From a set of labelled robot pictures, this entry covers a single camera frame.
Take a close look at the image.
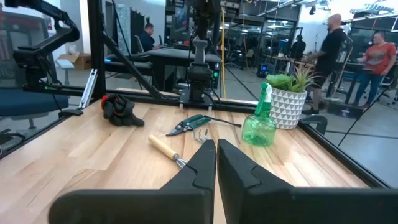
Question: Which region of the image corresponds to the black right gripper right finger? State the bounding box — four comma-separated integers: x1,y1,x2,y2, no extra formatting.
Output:
216,138,398,224

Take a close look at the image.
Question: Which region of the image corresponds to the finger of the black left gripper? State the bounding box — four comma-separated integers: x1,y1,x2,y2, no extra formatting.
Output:
200,39,208,65
193,39,201,65

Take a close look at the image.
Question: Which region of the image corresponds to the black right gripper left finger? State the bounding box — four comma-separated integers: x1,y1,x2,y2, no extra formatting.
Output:
48,139,216,224

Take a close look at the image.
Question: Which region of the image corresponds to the wooden-handled wire cultivator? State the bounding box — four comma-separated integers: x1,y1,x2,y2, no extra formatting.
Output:
147,134,189,169

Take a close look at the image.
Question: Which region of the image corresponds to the wooden-handled hand fork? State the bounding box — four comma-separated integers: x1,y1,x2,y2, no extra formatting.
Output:
192,128,210,144

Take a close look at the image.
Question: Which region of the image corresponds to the green plastic spray bottle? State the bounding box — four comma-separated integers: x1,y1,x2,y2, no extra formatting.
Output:
241,82,277,148

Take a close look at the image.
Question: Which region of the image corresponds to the dark grey desk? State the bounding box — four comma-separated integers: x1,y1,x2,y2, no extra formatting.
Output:
104,47,222,93

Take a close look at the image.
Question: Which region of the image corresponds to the person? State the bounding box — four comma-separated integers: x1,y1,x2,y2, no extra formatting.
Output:
353,30,397,109
138,22,163,53
290,34,307,60
300,13,354,116

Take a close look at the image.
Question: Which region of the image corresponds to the plant in white patterned pot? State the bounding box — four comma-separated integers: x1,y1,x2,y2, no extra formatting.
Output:
266,67,321,131

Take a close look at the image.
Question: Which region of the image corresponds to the cardboard box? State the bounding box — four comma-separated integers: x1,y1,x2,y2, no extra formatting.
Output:
58,53,93,71

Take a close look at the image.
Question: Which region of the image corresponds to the white side table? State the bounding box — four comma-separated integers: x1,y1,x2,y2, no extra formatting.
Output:
55,58,75,86

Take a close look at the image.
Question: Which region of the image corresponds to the black table edge clamp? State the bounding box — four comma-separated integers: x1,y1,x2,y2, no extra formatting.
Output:
58,108,85,119

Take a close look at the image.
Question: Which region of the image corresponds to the blue-seated office chair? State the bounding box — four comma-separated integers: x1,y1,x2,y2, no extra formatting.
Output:
0,11,70,130

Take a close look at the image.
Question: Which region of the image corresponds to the yellow cable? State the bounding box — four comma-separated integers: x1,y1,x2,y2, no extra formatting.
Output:
220,7,228,100

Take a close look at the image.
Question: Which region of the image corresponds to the black aluminium rig frame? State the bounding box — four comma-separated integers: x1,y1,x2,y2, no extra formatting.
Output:
0,0,391,189

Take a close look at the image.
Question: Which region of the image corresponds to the silver aluminium bracket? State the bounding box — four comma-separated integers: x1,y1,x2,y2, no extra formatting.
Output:
78,68,98,110

